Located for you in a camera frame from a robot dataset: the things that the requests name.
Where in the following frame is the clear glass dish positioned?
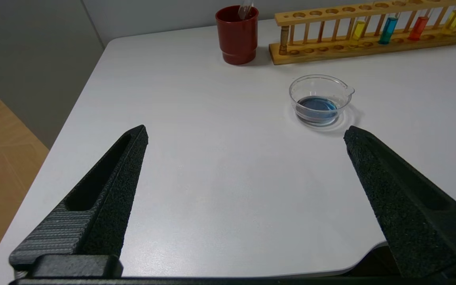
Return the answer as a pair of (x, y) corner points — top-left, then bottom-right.
(289, 74), (355, 127)

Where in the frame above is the dark red cup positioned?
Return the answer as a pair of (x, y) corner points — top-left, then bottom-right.
(215, 5), (259, 65)

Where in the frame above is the wooden test tube rack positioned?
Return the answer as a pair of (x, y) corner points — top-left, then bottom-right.
(269, 0), (456, 65)

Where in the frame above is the yellow pigment test tube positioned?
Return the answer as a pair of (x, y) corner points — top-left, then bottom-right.
(441, 5), (456, 36)
(350, 15), (368, 42)

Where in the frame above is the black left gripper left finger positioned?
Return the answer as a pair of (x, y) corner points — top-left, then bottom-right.
(9, 125), (149, 266)

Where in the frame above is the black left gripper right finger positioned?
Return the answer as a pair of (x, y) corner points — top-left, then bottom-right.
(343, 125), (456, 278)

